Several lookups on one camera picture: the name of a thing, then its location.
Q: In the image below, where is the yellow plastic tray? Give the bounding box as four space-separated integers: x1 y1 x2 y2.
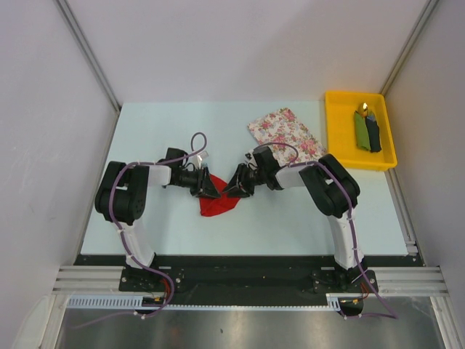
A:
325 91 397 172

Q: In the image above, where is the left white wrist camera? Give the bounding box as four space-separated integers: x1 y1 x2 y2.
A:
192 151 209 169

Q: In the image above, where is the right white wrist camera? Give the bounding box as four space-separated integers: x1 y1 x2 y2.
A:
245 149 256 166

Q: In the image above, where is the red paper napkin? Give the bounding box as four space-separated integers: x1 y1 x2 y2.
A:
199 174 240 217

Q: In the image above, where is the aluminium frame post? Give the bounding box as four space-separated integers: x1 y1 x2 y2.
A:
53 0 122 116
379 0 442 96

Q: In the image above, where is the left aluminium frame post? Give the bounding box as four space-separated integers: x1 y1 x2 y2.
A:
53 0 122 116

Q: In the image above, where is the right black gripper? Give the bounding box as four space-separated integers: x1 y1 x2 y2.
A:
222 163 267 198

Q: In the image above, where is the floral cloth mat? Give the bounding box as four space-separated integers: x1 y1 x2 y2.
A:
247 108 327 166

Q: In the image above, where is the silver fork in black napkin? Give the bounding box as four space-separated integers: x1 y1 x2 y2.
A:
367 111 376 122

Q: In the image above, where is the green rolled napkin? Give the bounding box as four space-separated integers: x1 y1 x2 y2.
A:
354 111 371 151

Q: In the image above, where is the right aluminium frame post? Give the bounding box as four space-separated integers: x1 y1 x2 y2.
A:
379 0 442 96

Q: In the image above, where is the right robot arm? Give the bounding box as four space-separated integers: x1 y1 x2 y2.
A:
222 145 366 292

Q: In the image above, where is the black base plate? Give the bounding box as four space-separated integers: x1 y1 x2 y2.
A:
74 255 423 306

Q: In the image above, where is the black rolled napkin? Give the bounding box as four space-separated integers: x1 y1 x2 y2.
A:
365 117 381 153

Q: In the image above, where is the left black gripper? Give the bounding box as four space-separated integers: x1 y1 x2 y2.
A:
174 167 221 200

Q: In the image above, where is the right aluminium frame rail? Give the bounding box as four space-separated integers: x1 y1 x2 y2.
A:
373 267 449 297

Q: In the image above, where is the white cable duct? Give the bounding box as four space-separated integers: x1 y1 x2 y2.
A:
67 295 340 311

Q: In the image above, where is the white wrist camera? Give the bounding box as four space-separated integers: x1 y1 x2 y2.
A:
192 151 209 169
245 149 256 166

